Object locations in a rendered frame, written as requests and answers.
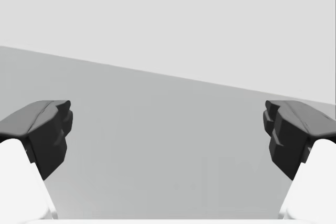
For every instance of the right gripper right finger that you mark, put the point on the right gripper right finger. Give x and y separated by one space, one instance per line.
288 140

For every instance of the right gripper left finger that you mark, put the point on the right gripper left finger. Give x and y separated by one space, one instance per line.
47 140

